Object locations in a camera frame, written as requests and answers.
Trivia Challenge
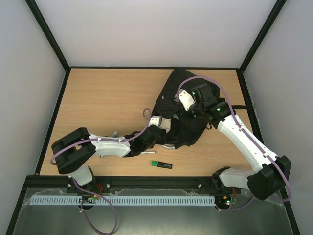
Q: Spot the green highlighter black body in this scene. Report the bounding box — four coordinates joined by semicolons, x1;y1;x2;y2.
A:
151;161;173;169

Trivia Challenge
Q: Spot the black student backpack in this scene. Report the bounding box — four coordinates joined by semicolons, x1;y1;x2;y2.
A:
122;68;247;159

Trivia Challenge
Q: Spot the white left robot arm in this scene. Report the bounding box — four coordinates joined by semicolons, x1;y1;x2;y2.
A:
50;125;166;186

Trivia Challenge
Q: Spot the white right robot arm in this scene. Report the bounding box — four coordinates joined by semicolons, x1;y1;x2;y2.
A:
178;85;292;200

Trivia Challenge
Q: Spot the blue capped white pen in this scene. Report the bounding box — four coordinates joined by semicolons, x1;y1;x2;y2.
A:
140;151;157;154

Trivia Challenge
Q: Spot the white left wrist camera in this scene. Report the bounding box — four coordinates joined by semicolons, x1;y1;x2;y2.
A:
148;116;162;127

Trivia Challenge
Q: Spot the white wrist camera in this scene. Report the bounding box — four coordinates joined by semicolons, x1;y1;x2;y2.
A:
178;89;196;111
148;116;162;127

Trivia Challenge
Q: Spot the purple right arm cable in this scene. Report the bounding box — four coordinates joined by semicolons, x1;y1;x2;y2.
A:
175;75;293;212

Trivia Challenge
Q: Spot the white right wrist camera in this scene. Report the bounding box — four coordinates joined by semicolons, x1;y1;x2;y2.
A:
178;89;196;111

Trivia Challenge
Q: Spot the black cage frame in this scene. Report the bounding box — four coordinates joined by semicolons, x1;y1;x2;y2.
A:
6;0;286;235

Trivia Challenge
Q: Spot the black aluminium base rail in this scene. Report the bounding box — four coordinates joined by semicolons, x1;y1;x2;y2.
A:
22;175;241;195

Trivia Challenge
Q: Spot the light blue cable duct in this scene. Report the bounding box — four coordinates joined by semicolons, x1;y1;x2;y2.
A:
29;195;215;206

